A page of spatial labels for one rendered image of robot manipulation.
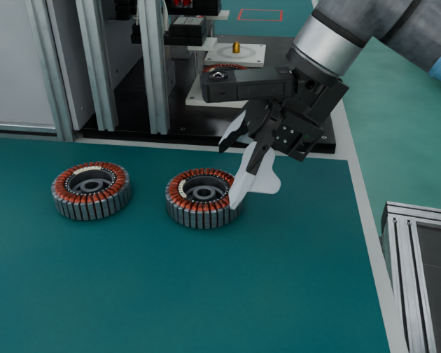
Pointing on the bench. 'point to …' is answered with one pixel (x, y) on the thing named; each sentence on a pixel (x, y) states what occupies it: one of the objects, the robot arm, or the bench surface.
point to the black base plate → (199, 132)
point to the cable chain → (127, 9)
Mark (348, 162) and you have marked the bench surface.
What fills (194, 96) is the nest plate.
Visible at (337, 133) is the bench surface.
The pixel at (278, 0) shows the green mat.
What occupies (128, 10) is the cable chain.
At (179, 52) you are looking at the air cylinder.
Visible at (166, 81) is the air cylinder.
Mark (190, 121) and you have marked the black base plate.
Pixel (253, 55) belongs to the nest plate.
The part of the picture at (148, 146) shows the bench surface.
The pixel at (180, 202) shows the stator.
